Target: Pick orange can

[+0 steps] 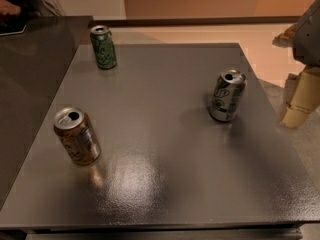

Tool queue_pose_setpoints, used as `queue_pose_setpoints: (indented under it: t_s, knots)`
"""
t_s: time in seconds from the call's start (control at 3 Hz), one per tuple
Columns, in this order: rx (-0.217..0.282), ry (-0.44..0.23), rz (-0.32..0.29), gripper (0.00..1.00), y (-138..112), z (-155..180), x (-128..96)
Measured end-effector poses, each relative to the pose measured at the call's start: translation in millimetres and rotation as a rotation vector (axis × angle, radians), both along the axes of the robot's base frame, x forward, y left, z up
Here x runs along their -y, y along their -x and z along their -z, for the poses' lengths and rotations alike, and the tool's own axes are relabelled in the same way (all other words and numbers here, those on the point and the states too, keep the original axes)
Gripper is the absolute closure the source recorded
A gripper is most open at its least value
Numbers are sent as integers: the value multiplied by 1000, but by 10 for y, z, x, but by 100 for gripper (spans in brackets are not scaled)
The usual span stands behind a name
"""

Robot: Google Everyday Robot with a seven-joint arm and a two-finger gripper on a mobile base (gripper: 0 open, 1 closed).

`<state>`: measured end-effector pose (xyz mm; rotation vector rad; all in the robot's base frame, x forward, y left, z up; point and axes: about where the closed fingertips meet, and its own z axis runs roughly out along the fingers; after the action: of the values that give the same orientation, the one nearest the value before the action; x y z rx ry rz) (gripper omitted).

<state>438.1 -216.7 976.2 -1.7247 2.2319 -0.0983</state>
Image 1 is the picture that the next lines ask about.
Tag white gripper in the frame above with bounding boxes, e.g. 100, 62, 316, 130
272, 0, 320, 128

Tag orange soda can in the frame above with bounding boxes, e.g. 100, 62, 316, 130
54, 107, 101, 166

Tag silver green 7up can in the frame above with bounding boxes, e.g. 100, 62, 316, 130
209, 69, 247, 122

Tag green soda can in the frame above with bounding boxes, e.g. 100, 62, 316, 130
90, 25, 117, 70

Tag person's hand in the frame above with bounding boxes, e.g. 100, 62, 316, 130
0, 0, 21, 16

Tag person's grey trousers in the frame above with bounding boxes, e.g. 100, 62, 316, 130
31, 0, 65, 17

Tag dark side table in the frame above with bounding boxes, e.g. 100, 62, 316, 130
0, 16, 92, 207

